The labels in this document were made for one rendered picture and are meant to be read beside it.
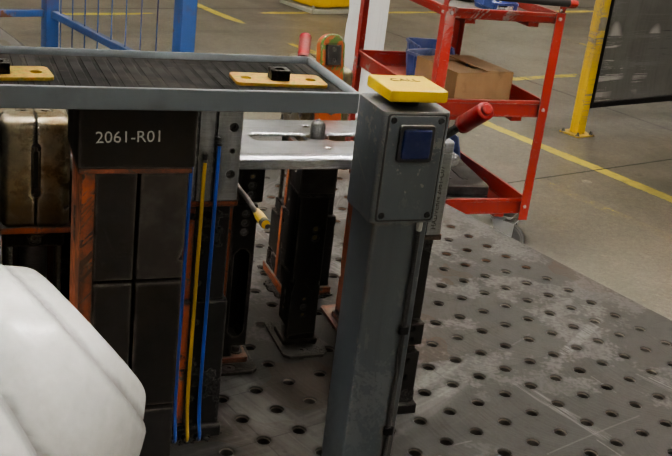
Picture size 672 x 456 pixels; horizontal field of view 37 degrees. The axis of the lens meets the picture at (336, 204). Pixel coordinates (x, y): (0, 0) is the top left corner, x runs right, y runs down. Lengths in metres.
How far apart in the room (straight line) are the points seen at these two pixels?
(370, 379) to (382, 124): 0.28
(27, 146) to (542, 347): 0.83
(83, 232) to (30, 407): 0.45
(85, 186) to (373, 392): 0.38
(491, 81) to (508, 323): 2.00
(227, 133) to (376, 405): 0.32
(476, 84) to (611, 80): 2.36
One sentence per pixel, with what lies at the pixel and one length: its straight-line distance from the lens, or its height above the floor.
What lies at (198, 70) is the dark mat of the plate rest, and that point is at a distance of 0.92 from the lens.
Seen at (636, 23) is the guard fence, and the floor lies 0.60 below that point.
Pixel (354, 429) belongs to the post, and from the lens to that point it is 1.07.
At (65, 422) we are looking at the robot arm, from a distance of 0.45.
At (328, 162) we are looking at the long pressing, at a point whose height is 1.00.
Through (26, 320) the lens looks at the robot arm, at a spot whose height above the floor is 1.16.
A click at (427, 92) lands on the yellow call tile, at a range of 0.94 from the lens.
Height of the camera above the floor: 1.37
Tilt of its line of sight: 20 degrees down
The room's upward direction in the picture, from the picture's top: 7 degrees clockwise
